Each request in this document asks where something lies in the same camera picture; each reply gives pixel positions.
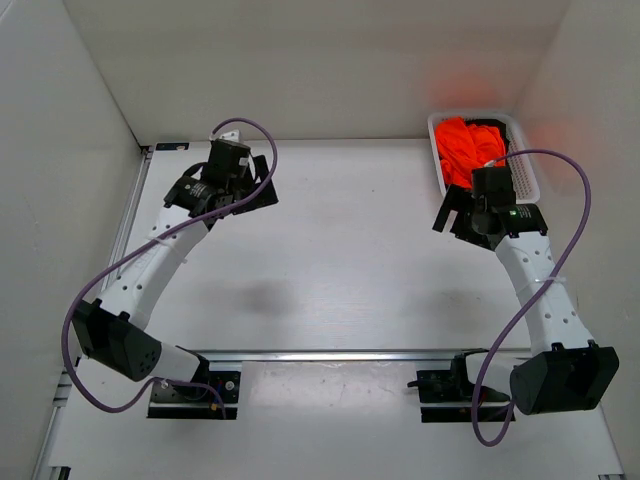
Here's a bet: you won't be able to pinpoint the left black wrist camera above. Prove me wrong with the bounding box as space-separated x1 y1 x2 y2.
201 139 251 183

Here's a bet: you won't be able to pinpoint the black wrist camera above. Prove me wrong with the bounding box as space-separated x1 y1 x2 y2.
472 166 516 210
201 139 251 183

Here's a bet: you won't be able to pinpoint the left aluminium rail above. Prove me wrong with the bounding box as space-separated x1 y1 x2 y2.
99 145 152 301

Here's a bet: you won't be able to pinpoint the black shorts in basket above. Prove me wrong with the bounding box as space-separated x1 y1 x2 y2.
465 118 510 153

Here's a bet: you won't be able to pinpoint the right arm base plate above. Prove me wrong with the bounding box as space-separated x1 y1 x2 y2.
407 369 509 424

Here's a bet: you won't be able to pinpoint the small dark label tag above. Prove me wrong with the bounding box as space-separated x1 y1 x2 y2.
155 142 190 151

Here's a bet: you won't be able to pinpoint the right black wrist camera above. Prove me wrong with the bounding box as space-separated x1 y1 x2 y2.
472 166 516 210

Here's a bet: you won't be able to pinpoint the aluminium rail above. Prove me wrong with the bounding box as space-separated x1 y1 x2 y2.
174 348 531 363
99 145 152 301

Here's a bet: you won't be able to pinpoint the front aluminium rail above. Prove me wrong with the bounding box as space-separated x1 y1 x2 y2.
174 348 531 363

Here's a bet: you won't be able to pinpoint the white plastic basket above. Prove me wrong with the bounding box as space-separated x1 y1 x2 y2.
427 110 540 204

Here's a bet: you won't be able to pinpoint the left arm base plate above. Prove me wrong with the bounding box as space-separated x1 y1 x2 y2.
147 367 241 420

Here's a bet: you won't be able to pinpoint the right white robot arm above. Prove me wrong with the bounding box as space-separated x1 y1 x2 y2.
410 185 619 420

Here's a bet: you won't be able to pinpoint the orange shorts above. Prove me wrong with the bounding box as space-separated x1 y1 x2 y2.
435 117 507 189

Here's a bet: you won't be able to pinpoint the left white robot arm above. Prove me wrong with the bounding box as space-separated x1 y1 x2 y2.
61 147 278 400

